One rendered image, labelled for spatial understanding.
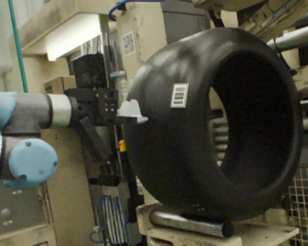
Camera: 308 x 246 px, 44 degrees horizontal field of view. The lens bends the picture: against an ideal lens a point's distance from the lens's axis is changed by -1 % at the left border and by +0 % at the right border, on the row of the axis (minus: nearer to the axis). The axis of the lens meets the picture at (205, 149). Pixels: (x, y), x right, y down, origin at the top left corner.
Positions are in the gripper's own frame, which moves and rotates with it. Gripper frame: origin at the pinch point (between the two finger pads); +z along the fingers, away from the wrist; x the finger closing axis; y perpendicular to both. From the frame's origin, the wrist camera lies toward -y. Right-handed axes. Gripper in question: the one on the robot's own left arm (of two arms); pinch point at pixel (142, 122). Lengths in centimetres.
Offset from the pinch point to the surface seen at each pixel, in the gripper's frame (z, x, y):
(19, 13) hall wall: 256, 919, 351
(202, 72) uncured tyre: 10.7, -11.8, 11.7
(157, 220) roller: 17.9, 21.4, -30.7
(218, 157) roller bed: 64, 38, -12
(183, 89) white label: 4.7, -11.1, 7.1
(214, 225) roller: 18.2, -5.6, -29.4
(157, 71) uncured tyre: 5.6, 0.2, 13.6
